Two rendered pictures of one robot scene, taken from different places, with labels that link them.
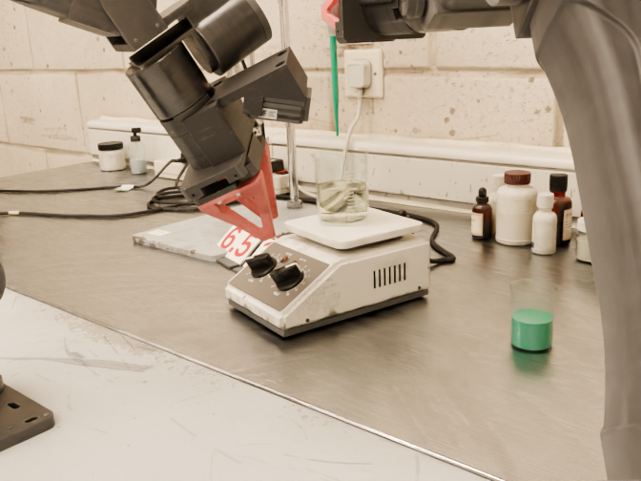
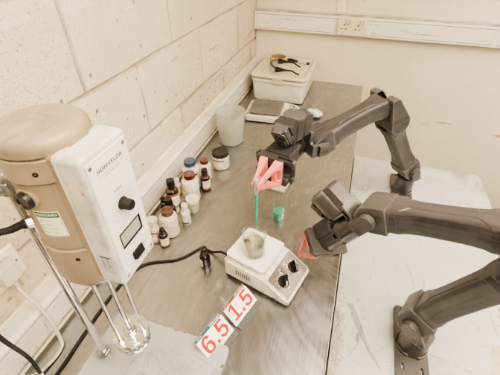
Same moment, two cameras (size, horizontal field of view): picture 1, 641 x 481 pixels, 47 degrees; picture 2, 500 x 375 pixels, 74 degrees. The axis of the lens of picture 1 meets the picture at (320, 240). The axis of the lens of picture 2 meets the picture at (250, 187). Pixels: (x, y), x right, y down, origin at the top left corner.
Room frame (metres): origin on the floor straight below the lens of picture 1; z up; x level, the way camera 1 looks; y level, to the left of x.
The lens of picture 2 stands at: (1.07, 0.50, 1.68)
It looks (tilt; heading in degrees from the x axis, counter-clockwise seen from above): 39 degrees down; 246
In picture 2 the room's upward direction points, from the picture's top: straight up
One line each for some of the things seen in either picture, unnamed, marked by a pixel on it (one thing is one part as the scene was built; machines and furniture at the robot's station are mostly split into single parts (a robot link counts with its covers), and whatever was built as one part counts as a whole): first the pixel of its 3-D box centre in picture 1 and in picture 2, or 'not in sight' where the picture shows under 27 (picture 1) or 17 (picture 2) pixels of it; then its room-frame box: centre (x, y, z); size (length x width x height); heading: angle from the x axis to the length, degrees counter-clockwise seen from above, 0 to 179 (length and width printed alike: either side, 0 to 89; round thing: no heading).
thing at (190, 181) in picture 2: not in sight; (190, 185); (0.88, -0.42, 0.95); 0.06 x 0.06 x 0.11
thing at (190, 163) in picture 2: not in sight; (190, 173); (0.86, -0.48, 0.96); 0.06 x 0.06 x 0.11
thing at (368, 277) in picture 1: (335, 266); (263, 263); (0.79, -0.02, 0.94); 0.22 x 0.13 x 0.08; 123
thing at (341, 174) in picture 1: (340, 188); (254, 242); (0.82, -0.02, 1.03); 0.07 x 0.06 x 0.08; 121
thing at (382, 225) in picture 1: (352, 225); (256, 249); (0.81, -0.04, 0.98); 0.12 x 0.12 x 0.01; 33
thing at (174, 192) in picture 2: not in sight; (172, 192); (0.95, -0.41, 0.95); 0.04 x 0.04 x 0.11
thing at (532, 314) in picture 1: (532, 315); (278, 210); (0.65, -0.20, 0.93); 0.04 x 0.04 x 0.06
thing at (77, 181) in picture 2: not in sight; (85, 208); (1.13, 0.13, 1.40); 0.15 x 0.11 x 0.24; 138
